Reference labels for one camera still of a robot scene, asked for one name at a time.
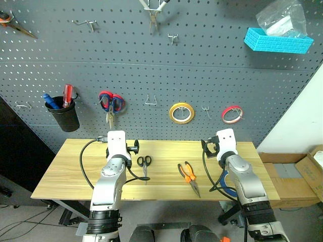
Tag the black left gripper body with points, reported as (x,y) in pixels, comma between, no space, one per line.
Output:
(130,148)

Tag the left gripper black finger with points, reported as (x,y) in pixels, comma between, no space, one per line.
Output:
(107,152)
(136,147)

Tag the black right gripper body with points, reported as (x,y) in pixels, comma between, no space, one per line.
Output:
(216,146)

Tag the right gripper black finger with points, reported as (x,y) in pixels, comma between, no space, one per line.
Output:
(205,151)
(212,140)

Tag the orange black needle-nose pliers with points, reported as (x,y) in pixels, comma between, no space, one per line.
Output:
(188,177)

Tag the blue tape roll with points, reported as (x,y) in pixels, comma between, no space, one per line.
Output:
(222,182)

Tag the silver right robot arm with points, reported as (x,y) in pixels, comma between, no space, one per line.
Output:
(248,181)

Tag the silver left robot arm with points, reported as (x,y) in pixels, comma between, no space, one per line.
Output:
(108,186)

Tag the black tool cup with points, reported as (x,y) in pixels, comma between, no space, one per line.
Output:
(66,121)

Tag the silver double prong hook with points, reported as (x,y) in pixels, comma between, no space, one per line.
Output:
(206,111)

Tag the silver red tape hook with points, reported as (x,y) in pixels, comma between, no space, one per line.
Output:
(238,113)

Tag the red tape roll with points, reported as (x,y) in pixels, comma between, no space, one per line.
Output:
(232,108)

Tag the silver yellow tape hook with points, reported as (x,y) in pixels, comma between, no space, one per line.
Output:
(181,112)

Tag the yellow tape roll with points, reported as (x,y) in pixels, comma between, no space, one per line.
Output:
(170,113)

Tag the silver scissors hook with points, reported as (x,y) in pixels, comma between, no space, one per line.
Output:
(98,102)

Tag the grey perforated pegboard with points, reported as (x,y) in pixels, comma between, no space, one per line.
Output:
(202,75)

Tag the grey metal floor bar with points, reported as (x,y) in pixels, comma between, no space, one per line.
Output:
(164,225)

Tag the dark grey rounded shape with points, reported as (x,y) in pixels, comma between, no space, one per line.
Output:
(142,234)
(199,234)

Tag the flat brown cardboard box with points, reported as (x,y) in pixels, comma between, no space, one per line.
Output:
(290,191)

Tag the black cabinet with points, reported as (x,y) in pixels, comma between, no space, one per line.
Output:
(20,151)

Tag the small orange floor object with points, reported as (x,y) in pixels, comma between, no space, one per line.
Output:
(224,239)

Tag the open brown cardboard box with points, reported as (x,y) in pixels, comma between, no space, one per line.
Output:
(311,174)

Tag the short silver peg hook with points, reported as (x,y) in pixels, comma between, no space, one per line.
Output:
(173,37)

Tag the blue plastic bin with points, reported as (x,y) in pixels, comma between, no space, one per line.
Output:
(277,45)

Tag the long silver peg hook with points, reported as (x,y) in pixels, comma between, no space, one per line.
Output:
(83,22)

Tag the clear plastic bag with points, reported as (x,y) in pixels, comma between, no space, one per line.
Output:
(282,20)

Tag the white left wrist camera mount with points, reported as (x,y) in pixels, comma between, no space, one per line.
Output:
(116,146)

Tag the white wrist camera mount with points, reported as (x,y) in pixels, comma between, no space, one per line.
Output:
(116,146)
(227,143)

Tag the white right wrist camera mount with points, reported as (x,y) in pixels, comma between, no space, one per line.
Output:
(227,143)

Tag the black table frame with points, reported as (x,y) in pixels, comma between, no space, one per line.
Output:
(73,208)

